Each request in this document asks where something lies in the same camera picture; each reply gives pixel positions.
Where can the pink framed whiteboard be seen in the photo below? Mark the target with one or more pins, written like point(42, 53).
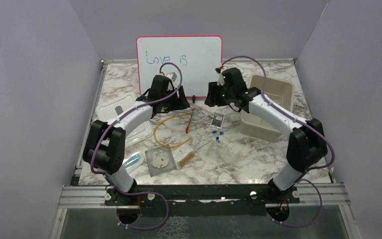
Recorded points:
point(192, 58)

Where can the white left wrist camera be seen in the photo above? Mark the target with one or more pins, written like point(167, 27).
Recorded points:
point(172, 75)

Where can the bag of filter paper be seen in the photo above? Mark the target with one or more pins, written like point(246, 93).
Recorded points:
point(160, 160)

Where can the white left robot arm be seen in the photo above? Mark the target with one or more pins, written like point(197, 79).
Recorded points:
point(104, 150)

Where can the small bag black granules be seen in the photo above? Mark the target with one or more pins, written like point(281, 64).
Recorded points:
point(217, 120)

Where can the blue item blister pack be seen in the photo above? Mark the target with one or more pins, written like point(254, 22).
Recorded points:
point(133, 161)

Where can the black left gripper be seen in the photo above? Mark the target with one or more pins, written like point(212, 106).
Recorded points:
point(178, 103)

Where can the white plastic container lid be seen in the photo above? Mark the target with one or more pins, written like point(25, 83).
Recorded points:
point(135, 122)

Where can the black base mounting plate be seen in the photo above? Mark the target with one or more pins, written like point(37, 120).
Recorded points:
point(254, 199)

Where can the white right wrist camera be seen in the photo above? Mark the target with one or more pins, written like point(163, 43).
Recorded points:
point(220, 81)

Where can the metal crucible tongs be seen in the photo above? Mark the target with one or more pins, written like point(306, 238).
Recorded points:
point(195, 111)

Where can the small clear zip bag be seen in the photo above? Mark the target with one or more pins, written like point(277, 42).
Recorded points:
point(181, 152)

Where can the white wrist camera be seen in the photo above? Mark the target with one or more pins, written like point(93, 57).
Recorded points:
point(220, 81)
point(172, 75)

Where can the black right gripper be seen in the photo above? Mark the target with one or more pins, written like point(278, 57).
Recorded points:
point(213, 98)

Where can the yellow rubber tubing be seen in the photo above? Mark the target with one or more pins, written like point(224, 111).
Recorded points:
point(170, 132)

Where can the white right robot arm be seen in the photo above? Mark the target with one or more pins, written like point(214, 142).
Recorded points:
point(306, 143)

